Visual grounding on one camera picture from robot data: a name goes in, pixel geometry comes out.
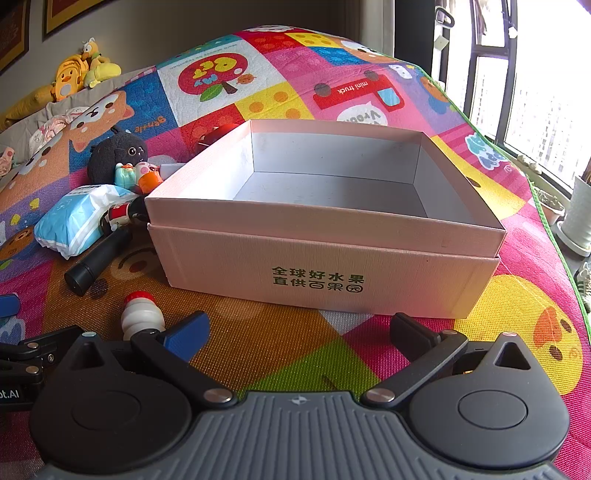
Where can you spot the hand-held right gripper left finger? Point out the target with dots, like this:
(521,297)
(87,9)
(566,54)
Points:
(184,337)

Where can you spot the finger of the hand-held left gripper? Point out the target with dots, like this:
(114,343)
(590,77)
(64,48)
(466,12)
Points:
(41,346)
(8,305)

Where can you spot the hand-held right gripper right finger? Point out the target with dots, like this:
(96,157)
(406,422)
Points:
(411,330)

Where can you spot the white bottle with red cap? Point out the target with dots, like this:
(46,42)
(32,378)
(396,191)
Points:
(141,318)

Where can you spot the black cylinder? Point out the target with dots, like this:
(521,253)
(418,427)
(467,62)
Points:
(92,265)

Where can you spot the blue tissue pack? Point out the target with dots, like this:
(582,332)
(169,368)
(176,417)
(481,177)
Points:
(78,217)

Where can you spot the pink cardboard box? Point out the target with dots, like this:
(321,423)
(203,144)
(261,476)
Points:
(323,258)

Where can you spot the red and black doll figurine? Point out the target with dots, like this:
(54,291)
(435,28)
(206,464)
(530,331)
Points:
(121,213)

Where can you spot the pink pig figurine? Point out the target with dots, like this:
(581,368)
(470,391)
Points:
(147,173)

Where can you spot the teal figurine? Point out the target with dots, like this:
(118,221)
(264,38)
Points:
(124,175)

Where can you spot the black plush toy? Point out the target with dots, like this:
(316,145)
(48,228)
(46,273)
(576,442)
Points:
(115,154)

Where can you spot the red plastic toy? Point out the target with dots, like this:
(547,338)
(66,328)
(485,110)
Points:
(219,134)

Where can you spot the pink patterned cloth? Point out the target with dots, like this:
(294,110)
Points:
(7,161)

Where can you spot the patterned clothes pile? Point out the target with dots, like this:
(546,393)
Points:
(51,129)

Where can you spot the small succulent planter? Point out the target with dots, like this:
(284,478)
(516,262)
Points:
(551,207)

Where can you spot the yellow long pillow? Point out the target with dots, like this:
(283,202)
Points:
(27,104)

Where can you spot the white plant pot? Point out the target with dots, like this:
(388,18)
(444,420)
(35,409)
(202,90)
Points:
(577,212)

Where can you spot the yellow duck plush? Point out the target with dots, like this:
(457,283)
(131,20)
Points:
(69,78)

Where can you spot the yellow and green plush toy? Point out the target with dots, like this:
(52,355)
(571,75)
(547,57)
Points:
(104,69)

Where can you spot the colourful printed play mat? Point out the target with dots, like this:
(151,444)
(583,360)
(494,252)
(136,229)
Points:
(277,97)

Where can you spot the black window frame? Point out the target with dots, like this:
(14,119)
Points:
(468,83)

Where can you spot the picture frame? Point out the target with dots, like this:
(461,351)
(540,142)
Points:
(78,16)
(14,32)

